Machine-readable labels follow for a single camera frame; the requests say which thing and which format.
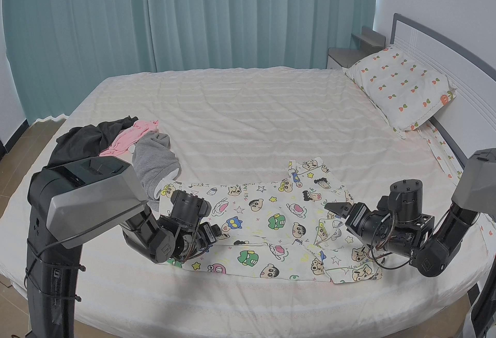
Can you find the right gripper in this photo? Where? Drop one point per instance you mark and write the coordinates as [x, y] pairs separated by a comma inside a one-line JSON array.
[[362, 220]]

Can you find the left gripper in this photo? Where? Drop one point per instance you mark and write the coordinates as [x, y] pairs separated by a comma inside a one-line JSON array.
[[203, 237]]

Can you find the white printed pyjama top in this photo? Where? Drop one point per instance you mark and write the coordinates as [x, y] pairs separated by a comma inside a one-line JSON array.
[[271, 228]]

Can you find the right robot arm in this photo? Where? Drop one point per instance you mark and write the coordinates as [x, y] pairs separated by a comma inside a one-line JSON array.
[[441, 251]]

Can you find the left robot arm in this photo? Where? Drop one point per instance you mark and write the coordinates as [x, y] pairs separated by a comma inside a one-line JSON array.
[[89, 193]]

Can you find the light grey knit garment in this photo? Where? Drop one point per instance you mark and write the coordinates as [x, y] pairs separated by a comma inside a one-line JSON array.
[[155, 162]]

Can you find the bed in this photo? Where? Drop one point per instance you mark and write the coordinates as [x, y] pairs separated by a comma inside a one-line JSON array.
[[271, 115]]

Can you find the pink garment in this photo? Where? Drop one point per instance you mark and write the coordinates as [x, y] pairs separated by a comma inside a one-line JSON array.
[[128, 137]]

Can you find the white printed pillow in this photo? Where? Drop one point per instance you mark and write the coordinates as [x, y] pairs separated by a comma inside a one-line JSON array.
[[403, 88]]

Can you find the black garment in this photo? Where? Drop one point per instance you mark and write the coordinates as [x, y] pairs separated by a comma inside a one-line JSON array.
[[89, 137]]

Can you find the grey bedside table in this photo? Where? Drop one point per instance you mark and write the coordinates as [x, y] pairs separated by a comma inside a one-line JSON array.
[[345, 55]]

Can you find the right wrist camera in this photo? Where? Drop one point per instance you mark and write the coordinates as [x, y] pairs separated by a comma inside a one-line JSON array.
[[384, 204]]

